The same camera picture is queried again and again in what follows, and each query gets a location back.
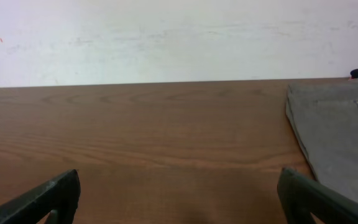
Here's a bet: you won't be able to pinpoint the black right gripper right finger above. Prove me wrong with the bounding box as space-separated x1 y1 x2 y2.
277 168 358 224

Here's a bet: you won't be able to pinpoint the grey shorts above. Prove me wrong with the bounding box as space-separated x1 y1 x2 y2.
286 78 358 203

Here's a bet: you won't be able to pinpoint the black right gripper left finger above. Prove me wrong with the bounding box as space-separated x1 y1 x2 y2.
0 169 81 224

